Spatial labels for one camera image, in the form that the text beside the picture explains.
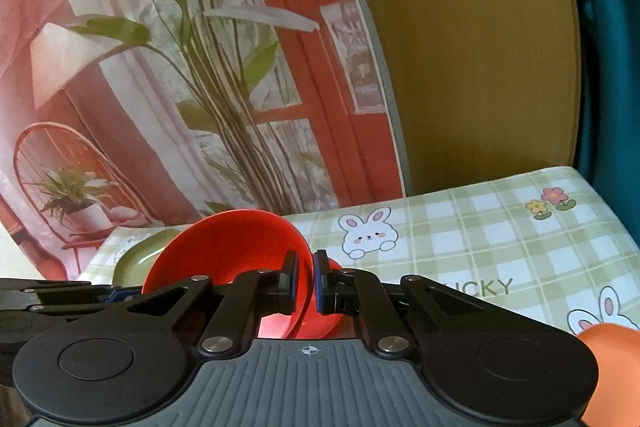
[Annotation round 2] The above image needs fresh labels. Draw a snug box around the small red bowl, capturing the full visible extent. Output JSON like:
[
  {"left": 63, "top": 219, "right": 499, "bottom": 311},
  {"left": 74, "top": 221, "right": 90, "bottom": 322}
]
[{"left": 258, "top": 260, "right": 355, "bottom": 340}]

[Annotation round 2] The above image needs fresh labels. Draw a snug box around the green plaid bunny tablecloth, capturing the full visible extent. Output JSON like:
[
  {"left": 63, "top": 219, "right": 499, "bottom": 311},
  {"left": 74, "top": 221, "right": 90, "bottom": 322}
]
[{"left": 74, "top": 164, "right": 640, "bottom": 335}]

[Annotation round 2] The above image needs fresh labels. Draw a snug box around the orange square plate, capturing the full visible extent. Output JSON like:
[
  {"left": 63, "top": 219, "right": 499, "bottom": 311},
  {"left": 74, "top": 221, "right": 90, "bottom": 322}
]
[{"left": 578, "top": 324, "right": 640, "bottom": 427}]

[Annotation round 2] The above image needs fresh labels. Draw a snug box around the large red bowl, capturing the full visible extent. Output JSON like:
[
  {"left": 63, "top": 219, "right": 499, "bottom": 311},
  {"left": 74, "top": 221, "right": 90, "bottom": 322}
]
[{"left": 142, "top": 209, "right": 314, "bottom": 339}]

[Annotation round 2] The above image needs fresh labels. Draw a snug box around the teal curtain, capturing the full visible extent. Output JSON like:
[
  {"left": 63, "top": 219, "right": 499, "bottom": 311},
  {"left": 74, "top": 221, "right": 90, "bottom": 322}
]
[{"left": 574, "top": 0, "right": 639, "bottom": 237}]

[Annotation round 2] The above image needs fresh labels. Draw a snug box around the printed room scene tapestry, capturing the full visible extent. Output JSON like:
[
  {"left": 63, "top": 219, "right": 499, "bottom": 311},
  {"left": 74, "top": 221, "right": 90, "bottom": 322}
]
[{"left": 1, "top": 0, "right": 405, "bottom": 279}]

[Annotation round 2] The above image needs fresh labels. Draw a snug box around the wooden headboard panel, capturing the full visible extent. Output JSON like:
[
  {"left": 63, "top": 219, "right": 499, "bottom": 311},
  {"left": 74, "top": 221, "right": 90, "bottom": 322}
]
[{"left": 367, "top": 0, "right": 580, "bottom": 194}]

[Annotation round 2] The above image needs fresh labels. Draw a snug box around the green square plate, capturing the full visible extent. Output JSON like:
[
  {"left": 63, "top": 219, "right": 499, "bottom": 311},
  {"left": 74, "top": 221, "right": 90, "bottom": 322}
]
[{"left": 112, "top": 229, "right": 180, "bottom": 287}]

